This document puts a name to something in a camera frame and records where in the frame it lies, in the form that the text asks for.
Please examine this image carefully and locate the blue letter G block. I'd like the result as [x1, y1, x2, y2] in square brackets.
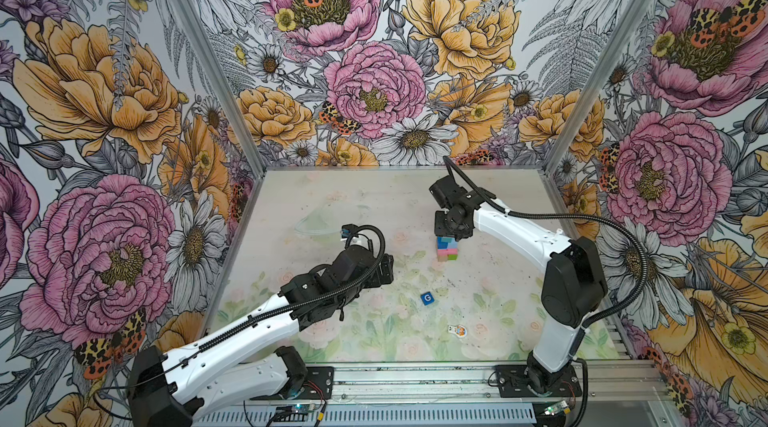
[420, 292, 435, 306]

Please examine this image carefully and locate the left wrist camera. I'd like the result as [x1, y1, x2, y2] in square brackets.
[341, 224, 359, 239]

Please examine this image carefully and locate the grey vented cable duct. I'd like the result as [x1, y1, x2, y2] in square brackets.
[194, 403, 536, 426]

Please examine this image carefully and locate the black corrugated right cable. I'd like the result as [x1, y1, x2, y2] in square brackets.
[442, 156, 649, 329]

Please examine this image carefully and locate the green circuit board right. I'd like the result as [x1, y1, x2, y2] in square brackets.
[542, 400, 571, 416]

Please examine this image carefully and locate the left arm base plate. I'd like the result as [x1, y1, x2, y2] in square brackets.
[262, 365, 335, 401]

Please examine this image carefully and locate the green circuit board left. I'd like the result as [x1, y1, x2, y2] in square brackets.
[290, 402, 317, 415]

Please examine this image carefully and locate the aluminium corner post left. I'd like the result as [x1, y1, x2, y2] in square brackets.
[142, 0, 267, 179]

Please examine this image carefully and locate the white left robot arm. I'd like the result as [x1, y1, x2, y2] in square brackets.
[126, 245, 394, 426]

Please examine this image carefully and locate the green circuit board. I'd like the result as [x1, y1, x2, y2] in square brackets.
[290, 402, 317, 415]
[542, 400, 571, 416]

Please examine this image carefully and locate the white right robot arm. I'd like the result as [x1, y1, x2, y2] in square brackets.
[429, 175, 607, 395]

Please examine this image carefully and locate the aluminium front rail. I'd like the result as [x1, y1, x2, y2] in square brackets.
[324, 359, 666, 404]

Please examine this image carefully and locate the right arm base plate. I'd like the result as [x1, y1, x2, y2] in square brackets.
[490, 364, 582, 398]

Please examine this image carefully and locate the aluminium corner post right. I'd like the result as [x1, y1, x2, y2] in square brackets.
[542, 0, 685, 176]

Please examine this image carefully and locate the pink rectangular block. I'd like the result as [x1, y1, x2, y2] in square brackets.
[437, 249, 458, 257]

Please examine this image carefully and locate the aluminium corner post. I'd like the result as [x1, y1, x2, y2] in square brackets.
[542, 0, 685, 176]
[142, 0, 267, 179]

